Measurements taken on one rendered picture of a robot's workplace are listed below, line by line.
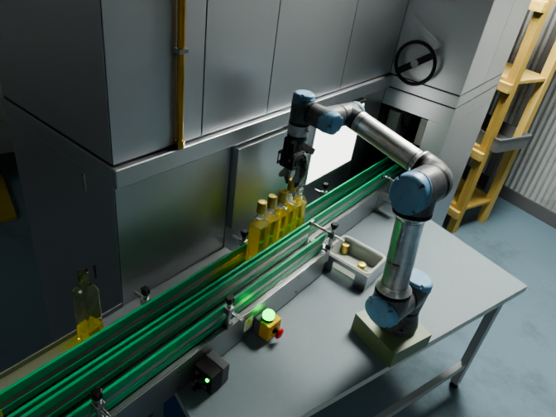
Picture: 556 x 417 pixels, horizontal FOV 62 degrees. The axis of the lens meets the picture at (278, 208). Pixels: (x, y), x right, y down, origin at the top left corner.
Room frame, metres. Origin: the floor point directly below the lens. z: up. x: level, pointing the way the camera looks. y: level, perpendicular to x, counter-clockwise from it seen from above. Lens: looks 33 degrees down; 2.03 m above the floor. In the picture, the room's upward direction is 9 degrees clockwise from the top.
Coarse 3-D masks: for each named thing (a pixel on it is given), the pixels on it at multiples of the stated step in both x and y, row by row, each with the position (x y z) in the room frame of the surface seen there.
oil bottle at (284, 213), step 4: (276, 208) 1.45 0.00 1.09; (280, 208) 1.45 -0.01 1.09; (284, 208) 1.46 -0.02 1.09; (288, 208) 1.47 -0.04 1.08; (280, 212) 1.44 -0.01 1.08; (284, 212) 1.45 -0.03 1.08; (288, 212) 1.46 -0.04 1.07; (280, 216) 1.43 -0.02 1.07; (284, 216) 1.44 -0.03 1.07; (288, 216) 1.47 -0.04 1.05; (280, 220) 1.43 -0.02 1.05; (284, 220) 1.45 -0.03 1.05; (288, 220) 1.47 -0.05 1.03; (280, 224) 1.43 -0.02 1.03; (284, 224) 1.45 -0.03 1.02; (280, 228) 1.44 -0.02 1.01; (284, 228) 1.45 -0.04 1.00; (280, 232) 1.44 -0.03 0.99; (284, 232) 1.46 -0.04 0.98; (280, 236) 1.44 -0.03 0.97; (284, 236) 1.46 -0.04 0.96; (276, 240) 1.43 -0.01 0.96
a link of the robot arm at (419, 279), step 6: (414, 270) 1.27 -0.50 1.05; (414, 276) 1.23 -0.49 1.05; (420, 276) 1.24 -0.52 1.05; (426, 276) 1.25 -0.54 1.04; (414, 282) 1.19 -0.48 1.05; (420, 282) 1.20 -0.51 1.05; (426, 282) 1.21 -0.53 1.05; (432, 282) 1.23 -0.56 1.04; (414, 288) 1.18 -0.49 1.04; (420, 288) 1.18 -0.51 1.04; (426, 288) 1.19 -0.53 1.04; (414, 294) 1.16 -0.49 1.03; (420, 294) 1.18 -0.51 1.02; (426, 294) 1.19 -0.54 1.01; (420, 300) 1.17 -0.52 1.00; (420, 306) 1.19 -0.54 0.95; (414, 312) 1.18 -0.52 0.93
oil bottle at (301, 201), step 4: (296, 196) 1.56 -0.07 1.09; (296, 200) 1.54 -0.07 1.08; (300, 200) 1.54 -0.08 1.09; (304, 200) 1.56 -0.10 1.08; (300, 204) 1.54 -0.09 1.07; (304, 204) 1.56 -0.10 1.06; (300, 208) 1.54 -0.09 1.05; (304, 208) 1.57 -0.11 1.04; (300, 212) 1.54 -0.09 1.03; (304, 212) 1.57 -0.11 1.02; (296, 216) 1.53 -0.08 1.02; (300, 216) 1.55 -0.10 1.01; (296, 220) 1.53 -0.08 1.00; (300, 220) 1.55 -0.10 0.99; (296, 224) 1.53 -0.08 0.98; (300, 224) 1.56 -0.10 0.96
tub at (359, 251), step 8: (336, 240) 1.66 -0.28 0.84; (352, 240) 1.68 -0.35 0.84; (336, 248) 1.65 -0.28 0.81; (352, 248) 1.67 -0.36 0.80; (360, 248) 1.66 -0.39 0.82; (368, 248) 1.64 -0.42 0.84; (336, 256) 1.54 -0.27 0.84; (344, 256) 1.64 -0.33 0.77; (352, 256) 1.65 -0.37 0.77; (360, 256) 1.65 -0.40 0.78; (368, 256) 1.63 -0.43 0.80; (376, 256) 1.61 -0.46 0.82; (384, 256) 1.59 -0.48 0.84; (352, 264) 1.60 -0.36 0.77; (368, 264) 1.61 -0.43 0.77; (376, 264) 1.60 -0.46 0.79; (368, 272) 1.47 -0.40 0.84
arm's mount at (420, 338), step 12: (360, 312) 1.25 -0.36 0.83; (360, 324) 1.21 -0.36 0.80; (372, 324) 1.20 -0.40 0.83; (420, 324) 1.25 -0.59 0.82; (360, 336) 1.20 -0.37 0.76; (372, 336) 1.16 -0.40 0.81; (384, 336) 1.16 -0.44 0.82; (420, 336) 1.19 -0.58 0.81; (372, 348) 1.15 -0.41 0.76; (384, 348) 1.12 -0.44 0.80; (396, 348) 1.11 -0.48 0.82; (408, 348) 1.13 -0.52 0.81; (420, 348) 1.19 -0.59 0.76; (384, 360) 1.10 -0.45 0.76; (396, 360) 1.10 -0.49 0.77
